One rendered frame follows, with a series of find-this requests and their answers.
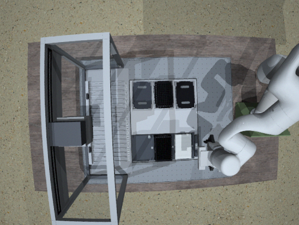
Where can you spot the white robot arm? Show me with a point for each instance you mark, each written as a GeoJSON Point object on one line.
{"type": "Point", "coordinates": [277, 110]}

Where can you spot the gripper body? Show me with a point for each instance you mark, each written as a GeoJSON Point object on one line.
{"type": "Point", "coordinates": [213, 146]}

